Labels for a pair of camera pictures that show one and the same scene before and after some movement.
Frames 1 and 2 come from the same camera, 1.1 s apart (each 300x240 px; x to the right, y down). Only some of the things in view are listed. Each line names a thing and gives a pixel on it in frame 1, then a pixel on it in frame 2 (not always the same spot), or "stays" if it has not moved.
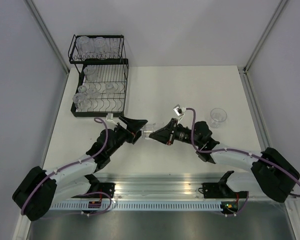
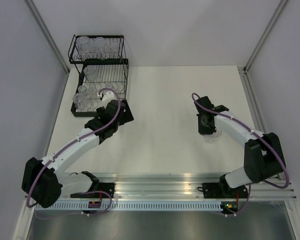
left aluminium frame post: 46,34 stays
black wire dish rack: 102,62 stays
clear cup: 101,51 stays
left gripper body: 122,134 → 126,116
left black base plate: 99,190 stays
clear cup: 147,129 → 211,138
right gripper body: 177,134 → 203,128
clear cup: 114,45 stays
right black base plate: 218,190 stays
